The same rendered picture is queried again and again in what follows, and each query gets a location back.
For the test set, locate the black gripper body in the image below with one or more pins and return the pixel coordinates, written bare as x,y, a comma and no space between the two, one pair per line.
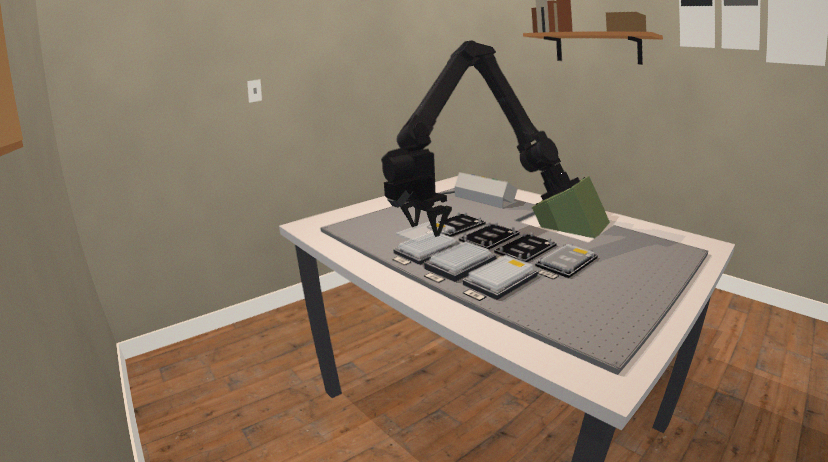
426,205

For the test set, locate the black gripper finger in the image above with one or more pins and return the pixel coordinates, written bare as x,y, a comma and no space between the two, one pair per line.
405,210
432,219

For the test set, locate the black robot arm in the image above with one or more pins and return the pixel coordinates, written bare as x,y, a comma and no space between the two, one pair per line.
400,165

